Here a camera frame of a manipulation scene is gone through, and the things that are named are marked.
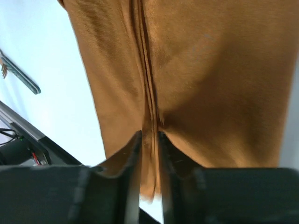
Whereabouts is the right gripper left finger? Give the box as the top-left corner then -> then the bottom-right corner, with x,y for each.
0,130 -> 143,224

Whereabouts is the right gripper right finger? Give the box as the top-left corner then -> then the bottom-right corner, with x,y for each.
158,133 -> 299,224

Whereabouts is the orange cloth napkin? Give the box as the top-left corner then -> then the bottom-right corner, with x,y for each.
60,0 -> 299,201

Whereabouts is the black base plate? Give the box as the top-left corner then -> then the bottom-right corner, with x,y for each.
0,126 -> 162,224

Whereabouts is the aluminium front rail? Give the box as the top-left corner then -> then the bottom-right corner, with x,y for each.
0,101 -> 46,141

